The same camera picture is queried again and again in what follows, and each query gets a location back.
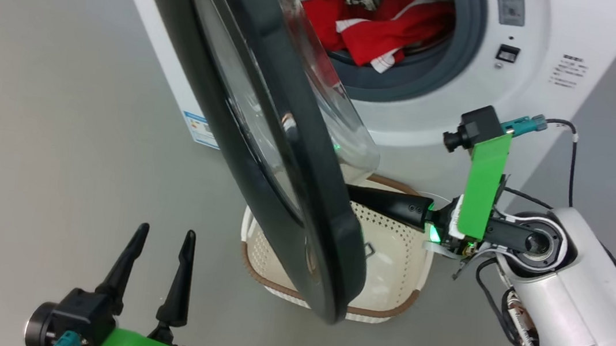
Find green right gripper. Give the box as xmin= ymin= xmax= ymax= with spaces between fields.
xmin=339 ymin=115 xmax=514 ymax=262

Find dark grey round washer door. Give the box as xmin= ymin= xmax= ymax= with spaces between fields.
xmin=139 ymin=0 xmax=399 ymax=328

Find red garment white sleeves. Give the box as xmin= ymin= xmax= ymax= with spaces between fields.
xmin=286 ymin=0 xmax=421 ymax=61

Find cream basket brown rim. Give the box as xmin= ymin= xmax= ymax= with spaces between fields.
xmin=232 ymin=159 xmax=442 ymax=330

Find grey rubber door gasket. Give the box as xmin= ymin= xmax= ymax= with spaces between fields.
xmin=323 ymin=0 xmax=489 ymax=114

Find white washing machine body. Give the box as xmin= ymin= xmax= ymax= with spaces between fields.
xmin=83 ymin=0 xmax=616 ymax=226

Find blue white energy label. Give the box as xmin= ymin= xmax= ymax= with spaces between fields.
xmin=180 ymin=111 xmax=224 ymax=149

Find grey plate with screws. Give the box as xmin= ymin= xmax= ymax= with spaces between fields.
xmin=492 ymin=0 xmax=528 ymax=28

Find teal left camera connector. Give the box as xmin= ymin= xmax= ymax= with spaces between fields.
xmin=48 ymin=328 xmax=82 ymax=346

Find teal camera connector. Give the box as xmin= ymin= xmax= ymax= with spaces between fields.
xmin=500 ymin=110 xmax=549 ymax=140
xmin=48 ymin=328 xmax=82 ymax=346

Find teal right camera connector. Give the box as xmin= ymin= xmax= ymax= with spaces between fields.
xmin=500 ymin=110 xmax=549 ymax=140

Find thin black camera cable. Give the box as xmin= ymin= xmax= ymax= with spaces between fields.
xmin=535 ymin=117 xmax=583 ymax=208

